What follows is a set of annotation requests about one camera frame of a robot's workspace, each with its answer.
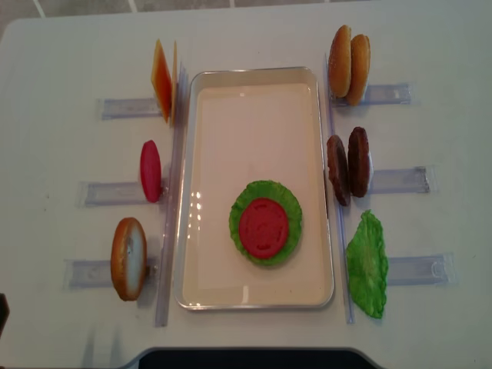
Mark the upright bun half outer right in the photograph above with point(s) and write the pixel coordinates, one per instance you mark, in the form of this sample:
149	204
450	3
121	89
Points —
360	67

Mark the clear patty pusher track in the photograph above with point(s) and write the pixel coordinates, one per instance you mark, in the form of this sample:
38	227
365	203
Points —
419	180

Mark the upright bun half inner right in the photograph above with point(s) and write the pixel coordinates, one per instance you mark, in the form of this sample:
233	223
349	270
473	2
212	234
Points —
339	62

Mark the red tomato slice on tray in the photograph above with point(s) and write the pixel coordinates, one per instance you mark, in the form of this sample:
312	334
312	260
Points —
263	228

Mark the brown meat patty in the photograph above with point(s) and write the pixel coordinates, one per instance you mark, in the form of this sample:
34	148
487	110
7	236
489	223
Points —
338	170
359	166

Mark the clear right bun pusher track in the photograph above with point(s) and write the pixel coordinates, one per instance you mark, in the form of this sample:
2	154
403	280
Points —
395	94

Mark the green lettuce leaf on tray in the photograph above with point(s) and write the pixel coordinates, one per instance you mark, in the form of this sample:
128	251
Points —
283	196

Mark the upright bun slice left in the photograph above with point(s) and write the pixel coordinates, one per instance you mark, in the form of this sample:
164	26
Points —
128	259

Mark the clear cheese pusher track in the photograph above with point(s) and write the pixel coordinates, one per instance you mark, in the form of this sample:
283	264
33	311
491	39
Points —
108	108

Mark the clear tomato pusher track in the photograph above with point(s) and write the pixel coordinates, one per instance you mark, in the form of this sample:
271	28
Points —
97	194

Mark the clear long rail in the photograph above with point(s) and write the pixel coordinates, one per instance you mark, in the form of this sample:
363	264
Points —
341	236
173	201

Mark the red upright tomato slice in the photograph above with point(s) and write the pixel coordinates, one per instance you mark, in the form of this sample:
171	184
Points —
150	171

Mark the clear long rail right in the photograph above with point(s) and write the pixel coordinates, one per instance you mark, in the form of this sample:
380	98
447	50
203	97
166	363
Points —
341	236

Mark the brown meat patty outer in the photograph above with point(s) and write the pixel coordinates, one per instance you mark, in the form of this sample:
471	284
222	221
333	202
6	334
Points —
359	166

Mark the brown meat patty inner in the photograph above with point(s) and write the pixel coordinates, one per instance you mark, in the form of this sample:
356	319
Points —
338	170

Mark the green upright lettuce leaf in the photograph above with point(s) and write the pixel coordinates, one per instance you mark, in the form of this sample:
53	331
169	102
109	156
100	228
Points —
367	266

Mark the orange cheese slice outer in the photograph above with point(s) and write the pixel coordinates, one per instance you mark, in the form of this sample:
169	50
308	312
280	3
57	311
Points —
161	81

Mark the white rectangular metal tray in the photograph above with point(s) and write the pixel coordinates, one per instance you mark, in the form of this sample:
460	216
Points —
245	126

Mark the clear lettuce pusher track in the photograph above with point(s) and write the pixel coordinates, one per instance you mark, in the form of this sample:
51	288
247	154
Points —
435	269

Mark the upright bun half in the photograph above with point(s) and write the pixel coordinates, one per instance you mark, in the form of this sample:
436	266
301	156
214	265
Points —
339	62
360	67

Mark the clear left bun pusher track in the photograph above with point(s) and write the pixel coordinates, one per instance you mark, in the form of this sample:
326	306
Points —
80	274

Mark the clear long rail left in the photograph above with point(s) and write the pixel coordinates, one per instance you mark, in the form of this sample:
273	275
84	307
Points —
173	201

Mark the clear bun pusher track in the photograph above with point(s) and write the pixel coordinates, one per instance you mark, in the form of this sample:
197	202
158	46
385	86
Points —
395	94
80	274

